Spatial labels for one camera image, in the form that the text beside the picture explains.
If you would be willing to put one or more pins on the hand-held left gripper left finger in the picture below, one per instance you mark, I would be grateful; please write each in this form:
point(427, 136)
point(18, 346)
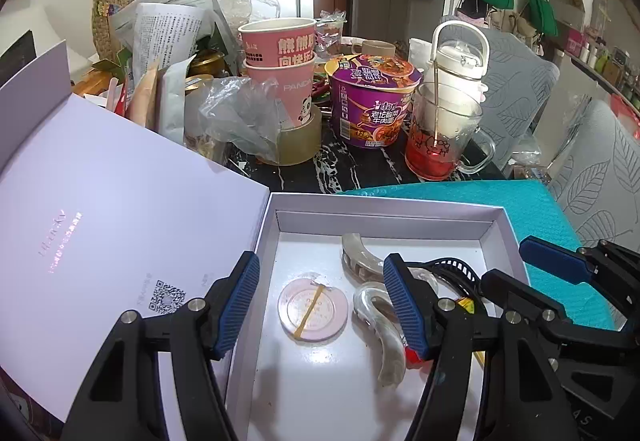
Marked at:
point(240, 306)

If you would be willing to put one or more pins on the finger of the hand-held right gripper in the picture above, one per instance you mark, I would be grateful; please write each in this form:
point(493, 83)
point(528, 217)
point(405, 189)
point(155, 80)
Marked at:
point(550, 261)
point(520, 293)

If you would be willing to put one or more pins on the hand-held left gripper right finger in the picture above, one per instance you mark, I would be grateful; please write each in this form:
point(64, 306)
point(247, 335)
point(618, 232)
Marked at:
point(407, 311)

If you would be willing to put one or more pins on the pearly long hair clip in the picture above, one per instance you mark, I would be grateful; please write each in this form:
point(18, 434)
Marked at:
point(380, 336)

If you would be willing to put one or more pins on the red flower with yellow stick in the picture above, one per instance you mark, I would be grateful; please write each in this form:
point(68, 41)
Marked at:
point(414, 358)

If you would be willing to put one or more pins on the black hair claw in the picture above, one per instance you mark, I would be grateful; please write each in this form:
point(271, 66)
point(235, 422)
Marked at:
point(450, 268)

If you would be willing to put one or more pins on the pink round compact mirror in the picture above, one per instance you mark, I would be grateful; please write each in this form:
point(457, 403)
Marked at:
point(312, 311)

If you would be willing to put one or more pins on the pearly wavy hair claw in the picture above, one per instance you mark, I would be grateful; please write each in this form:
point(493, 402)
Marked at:
point(357, 256)

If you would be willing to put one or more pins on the white hinged gift box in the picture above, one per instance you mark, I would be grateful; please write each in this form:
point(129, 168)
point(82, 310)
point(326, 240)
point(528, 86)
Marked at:
point(325, 371)

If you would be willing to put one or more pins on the teal printed bubble mat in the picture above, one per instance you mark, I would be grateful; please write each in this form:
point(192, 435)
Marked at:
point(540, 216)

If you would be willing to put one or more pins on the grey leaf covered chair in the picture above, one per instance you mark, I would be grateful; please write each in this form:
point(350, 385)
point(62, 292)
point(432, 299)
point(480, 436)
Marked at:
point(520, 66)
point(600, 171)

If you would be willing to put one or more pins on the glass mug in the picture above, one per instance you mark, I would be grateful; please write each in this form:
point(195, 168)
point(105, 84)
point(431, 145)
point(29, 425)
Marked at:
point(440, 156)

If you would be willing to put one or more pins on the red plastic bag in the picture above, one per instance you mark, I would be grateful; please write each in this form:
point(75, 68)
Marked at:
point(627, 113)

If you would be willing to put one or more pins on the roll of brown tape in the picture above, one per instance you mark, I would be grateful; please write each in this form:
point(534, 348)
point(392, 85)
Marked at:
point(295, 141)

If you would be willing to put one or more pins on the crumpled clear plastic bag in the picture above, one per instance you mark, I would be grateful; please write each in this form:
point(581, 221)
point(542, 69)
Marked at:
point(240, 111)

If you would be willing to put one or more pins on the metal straw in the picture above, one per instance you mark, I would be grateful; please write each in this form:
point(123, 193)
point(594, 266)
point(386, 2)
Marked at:
point(437, 101)

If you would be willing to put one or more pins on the purple instant noodle bowl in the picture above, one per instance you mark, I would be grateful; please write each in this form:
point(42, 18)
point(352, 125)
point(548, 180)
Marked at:
point(372, 116)

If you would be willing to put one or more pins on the row of bottles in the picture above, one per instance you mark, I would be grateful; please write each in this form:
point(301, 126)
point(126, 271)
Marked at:
point(605, 61)

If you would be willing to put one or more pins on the pink panda paper cup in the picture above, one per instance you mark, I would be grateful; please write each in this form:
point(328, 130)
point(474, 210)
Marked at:
point(280, 91)

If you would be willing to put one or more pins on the white pouch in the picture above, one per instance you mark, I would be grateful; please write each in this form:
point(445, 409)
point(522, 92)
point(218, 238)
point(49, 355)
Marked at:
point(172, 96)

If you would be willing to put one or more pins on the kraft paper pouch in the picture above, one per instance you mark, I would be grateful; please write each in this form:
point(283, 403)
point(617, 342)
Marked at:
point(145, 91)

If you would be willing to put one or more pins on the brass pot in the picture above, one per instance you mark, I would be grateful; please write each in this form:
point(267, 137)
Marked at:
point(210, 61)

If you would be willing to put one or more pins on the beige ceramic cup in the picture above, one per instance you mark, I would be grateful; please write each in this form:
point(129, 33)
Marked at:
point(375, 48)

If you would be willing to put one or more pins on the clear plastic food container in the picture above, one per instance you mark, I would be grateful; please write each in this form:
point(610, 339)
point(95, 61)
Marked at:
point(332, 28)

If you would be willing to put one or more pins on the woven straw mat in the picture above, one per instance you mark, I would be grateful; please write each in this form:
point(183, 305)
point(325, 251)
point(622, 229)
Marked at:
point(114, 6)

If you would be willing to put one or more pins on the black pouch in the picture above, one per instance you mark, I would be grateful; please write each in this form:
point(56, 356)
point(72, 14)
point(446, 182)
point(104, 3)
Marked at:
point(17, 53)

